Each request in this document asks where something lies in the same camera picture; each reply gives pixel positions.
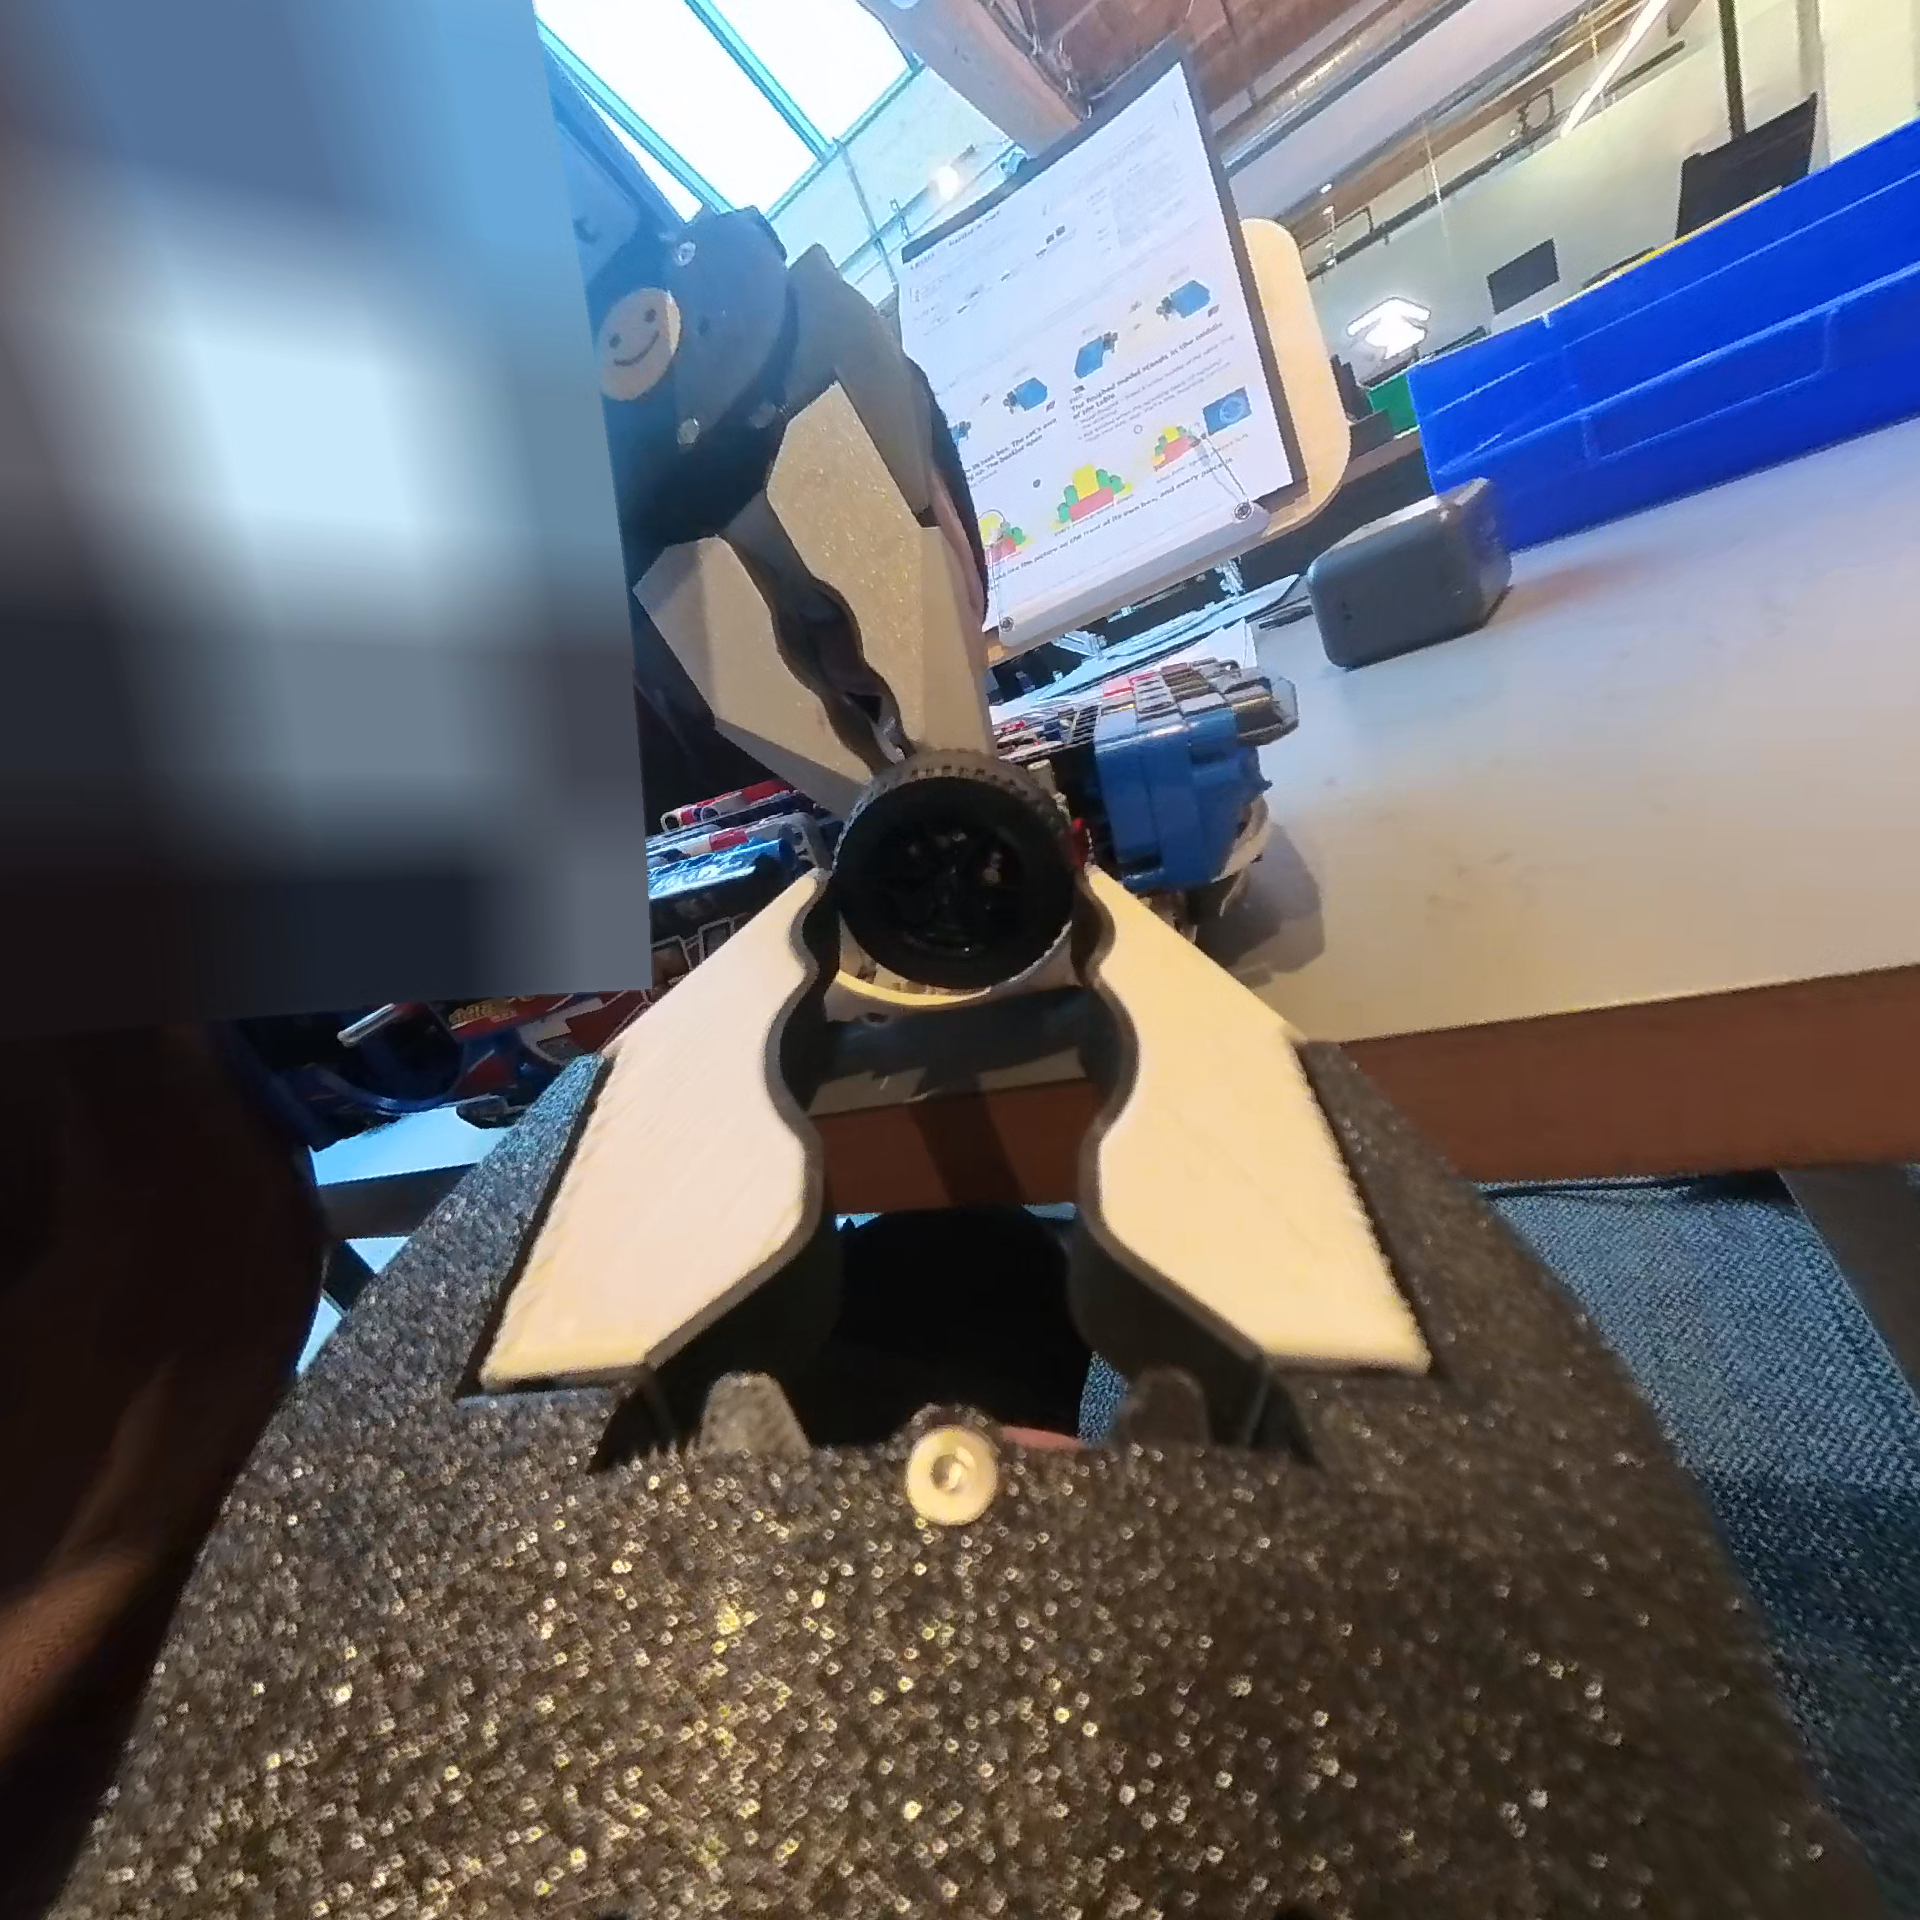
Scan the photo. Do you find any open instruction booklet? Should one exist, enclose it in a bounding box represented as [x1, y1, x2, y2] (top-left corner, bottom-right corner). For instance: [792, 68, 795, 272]
[984, 605, 1263, 738]

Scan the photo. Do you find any pale wooden display board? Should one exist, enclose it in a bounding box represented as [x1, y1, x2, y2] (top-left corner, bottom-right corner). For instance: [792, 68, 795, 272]
[997, 217, 1348, 650]

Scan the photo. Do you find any grey desk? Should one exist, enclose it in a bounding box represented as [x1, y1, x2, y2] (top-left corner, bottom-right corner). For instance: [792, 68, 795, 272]
[812, 410, 1920, 1210]

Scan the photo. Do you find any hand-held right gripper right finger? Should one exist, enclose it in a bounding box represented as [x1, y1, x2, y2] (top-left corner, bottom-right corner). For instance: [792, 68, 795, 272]
[1075, 868, 1435, 1378]

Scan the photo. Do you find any blue plastic bin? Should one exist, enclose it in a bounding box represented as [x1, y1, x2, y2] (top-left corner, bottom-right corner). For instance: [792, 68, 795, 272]
[1407, 112, 1920, 556]

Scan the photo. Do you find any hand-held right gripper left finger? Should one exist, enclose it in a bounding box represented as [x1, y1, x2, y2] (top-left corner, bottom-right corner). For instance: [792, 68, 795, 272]
[476, 870, 834, 1388]

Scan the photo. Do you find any toy brick car chassis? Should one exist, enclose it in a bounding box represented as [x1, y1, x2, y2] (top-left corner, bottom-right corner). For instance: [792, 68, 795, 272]
[285, 660, 1299, 1142]

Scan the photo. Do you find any person's dark brown clothing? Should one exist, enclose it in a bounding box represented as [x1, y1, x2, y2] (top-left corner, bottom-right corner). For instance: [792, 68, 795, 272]
[0, 1028, 330, 1920]

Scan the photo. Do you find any black toy car wheel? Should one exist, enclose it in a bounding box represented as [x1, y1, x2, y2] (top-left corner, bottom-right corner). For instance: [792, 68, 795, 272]
[829, 758, 1080, 994]

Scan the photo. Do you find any dark grey power adapter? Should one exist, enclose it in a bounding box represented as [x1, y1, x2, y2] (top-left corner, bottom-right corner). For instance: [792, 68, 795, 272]
[1305, 476, 1515, 667]

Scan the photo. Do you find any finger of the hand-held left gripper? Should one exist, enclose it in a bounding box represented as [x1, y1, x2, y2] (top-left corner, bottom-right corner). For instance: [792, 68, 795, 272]
[763, 378, 996, 754]
[634, 540, 890, 814]

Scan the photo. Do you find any printed instruction sheet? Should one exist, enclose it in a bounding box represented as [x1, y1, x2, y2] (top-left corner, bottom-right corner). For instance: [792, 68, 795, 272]
[900, 59, 1299, 637]

